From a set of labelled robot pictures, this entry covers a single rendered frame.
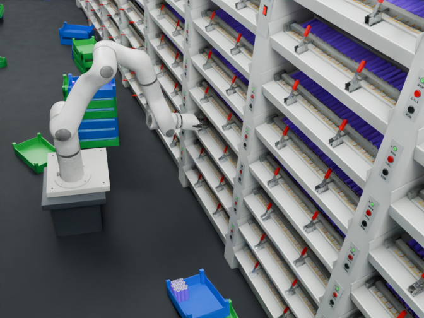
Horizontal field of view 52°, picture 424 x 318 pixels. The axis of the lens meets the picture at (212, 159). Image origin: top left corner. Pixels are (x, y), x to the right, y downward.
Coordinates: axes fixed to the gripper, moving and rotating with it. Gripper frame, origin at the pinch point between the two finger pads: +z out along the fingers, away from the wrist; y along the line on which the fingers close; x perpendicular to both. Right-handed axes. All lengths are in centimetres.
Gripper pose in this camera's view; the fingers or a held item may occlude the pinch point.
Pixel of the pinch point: (204, 121)
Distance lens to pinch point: 237.9
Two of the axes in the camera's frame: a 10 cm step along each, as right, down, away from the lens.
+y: 4.1, 5.8, -7.1
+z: 8.7, -0.3, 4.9
